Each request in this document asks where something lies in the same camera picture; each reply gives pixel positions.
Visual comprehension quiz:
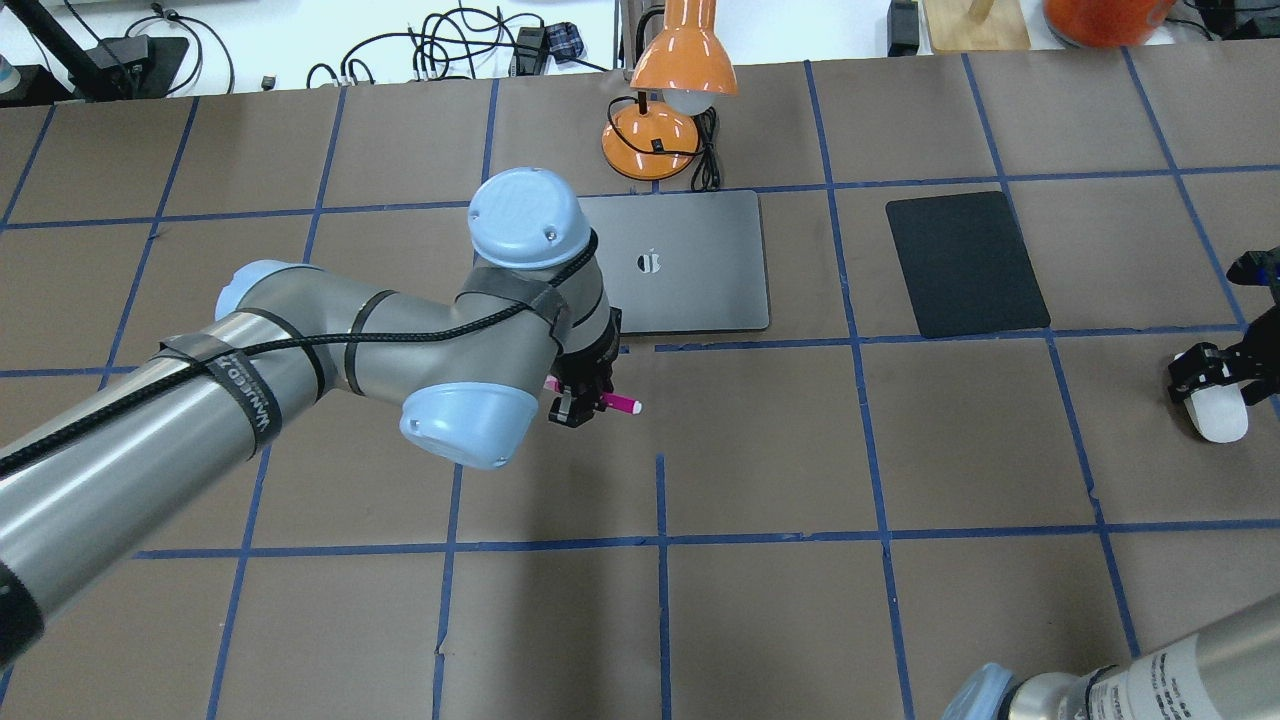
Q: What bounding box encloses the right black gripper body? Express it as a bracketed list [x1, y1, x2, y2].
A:
[1226, 250, 1279, 406]

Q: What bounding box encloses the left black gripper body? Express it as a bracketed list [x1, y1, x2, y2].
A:
[556, 310, 623, 400]

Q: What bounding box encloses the pink pen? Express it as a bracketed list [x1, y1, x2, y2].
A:
[544, 375, 643, 415]

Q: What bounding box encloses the white computer mouse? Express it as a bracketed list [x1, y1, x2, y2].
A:
[1184, 384, 1251, 445]

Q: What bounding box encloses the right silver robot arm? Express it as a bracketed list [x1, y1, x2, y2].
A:
[943, 305, 1277, 719]

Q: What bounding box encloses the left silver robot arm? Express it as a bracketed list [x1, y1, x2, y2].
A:
[1, 167, 620, 667]

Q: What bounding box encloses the silver laptop notebook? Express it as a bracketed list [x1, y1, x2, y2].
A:
[580, 190, 771, 336]

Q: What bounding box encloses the black mousepad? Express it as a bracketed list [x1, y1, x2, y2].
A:
[884, 191, 1051, 340]

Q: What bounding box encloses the orange desk lamp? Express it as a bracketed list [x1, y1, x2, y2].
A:
[602, 1, 739, 192]

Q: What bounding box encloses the wooden stand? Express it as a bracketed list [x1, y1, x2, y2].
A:
[919, 1, 1030, 54]

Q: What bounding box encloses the black power adapter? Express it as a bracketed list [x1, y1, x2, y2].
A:
[886, 0, 920, 58]

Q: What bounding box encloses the black lamp power cable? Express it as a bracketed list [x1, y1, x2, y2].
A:
[608, 95, 723, 193]

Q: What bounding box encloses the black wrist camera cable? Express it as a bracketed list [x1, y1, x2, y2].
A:
[0, 231, 599, 477]

